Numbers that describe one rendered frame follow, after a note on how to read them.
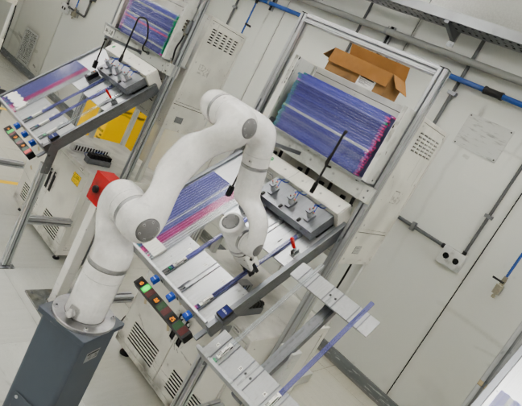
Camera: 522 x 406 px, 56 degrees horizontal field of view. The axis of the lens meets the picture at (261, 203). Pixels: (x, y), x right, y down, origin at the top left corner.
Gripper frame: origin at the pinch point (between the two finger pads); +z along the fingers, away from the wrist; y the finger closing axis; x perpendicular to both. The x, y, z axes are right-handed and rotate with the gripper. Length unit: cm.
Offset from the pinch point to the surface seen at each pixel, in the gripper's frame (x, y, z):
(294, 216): -29.5, 2.7, -0.1
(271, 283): -1.6, -10.2, 2.0
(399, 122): -73, -16, -27
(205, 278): 13.5, 10.0, -1.2
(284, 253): -15.3, -4.1, 3.6
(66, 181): 15, 154, 39
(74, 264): 44, 97, 38
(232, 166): -38, 51, 8
